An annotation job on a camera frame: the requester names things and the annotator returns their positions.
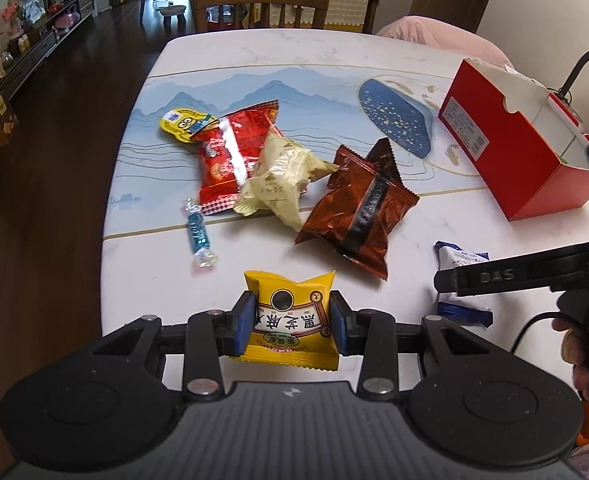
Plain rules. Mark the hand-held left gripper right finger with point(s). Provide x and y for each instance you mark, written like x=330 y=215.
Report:
x=342 y=325

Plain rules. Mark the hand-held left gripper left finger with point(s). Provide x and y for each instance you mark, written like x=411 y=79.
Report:
x=244 y=325

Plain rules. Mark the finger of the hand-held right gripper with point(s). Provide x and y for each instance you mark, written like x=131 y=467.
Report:
x=454 y=280

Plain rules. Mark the white and blue snack packet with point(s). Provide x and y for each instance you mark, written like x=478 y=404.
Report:
x=459 y=255

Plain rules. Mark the red cardboard box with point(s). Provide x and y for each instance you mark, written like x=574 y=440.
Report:
x=499 y=150

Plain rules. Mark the red snack bag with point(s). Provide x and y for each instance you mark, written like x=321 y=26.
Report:
x=224 y=160

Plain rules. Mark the person's right hand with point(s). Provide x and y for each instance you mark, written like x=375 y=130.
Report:
x=577 y=355

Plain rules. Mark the blue twist wrapped candy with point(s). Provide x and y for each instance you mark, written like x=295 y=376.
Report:
x=199 y=230

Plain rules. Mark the reddish brown snack packet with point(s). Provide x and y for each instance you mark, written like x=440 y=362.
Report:
x=359 y=215

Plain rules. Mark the dark brown snack packet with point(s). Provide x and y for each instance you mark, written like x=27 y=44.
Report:
x=382 y=157

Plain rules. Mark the cream snack packet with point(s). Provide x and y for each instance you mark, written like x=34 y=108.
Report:
x=279 y=180

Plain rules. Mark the silver desk lamp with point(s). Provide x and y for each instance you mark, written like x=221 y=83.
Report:
x=582 y=67

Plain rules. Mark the yellow cartoon snack packet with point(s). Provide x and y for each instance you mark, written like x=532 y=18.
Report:
x=184 y=122

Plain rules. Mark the pink padded cloth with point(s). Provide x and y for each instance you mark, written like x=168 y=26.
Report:
x=439 y=40

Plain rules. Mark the small round stool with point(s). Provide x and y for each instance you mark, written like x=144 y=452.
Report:
x=172 y=12

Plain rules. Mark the television cabinet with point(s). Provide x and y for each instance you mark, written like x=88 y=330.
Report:
x=34 y=50

